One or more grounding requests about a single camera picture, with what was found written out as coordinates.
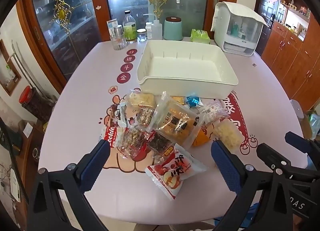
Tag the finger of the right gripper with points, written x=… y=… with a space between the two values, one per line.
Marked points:
x=277 y=163
x=310 y=147

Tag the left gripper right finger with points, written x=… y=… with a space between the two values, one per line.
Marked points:
x=245 y=181

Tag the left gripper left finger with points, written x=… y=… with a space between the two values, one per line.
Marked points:
x=46 y=211

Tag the pale floss cake packet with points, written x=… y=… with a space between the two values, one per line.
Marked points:
x=229 y=134
x=138 y=100

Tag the red cookie packet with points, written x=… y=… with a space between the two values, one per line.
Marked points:
x=114 y=135

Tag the clear nut bar packet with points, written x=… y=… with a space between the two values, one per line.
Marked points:
x=133 y=143

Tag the blue foil snack packet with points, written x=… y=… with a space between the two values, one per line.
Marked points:
x=193 y=101

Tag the large orange bread packet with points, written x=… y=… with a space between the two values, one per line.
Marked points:
x=176 y=122

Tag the red apple snack packet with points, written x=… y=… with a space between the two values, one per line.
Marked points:
x=178 y=167

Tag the small yellow cake packet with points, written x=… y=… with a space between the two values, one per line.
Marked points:
x=179 y=99

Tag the dark seaweed snack packet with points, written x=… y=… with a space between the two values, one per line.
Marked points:
x=161 y=146

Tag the orange white wafer packet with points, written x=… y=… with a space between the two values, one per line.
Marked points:
x=201 y=138

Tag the brown chocolate snack packet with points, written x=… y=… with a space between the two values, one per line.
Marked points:
x=118 y=117

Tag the wooden cabinet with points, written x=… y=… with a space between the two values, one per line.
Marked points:
x=295 y=62

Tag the red lidded jar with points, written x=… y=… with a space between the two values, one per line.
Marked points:
x=26 y=95

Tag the white countertop appliance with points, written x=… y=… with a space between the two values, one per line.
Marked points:
x=237 y=28

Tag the white plastic storage bin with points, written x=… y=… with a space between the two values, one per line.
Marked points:
x=183 y=68

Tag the green tissue pack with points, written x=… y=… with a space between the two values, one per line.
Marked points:
x=199 y=36

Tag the teal ceramic canister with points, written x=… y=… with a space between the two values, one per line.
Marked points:
x=173 y=28

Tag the clear drinking glass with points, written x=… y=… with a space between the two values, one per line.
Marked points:
x=119 y=43

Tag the white squeeze bottle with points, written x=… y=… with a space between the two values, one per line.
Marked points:
x=157 y=30

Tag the silver metal tin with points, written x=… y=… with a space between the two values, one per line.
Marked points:
x=118 y=31

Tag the small glass jar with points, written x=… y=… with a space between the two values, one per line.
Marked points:
x=141 y=35

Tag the small white pill bottle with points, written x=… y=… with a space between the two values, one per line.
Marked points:
x=148 y=27

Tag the white blue carton box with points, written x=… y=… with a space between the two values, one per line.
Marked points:
x=111 y=25

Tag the green label glass bottle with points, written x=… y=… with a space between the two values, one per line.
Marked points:
x=130 y=28

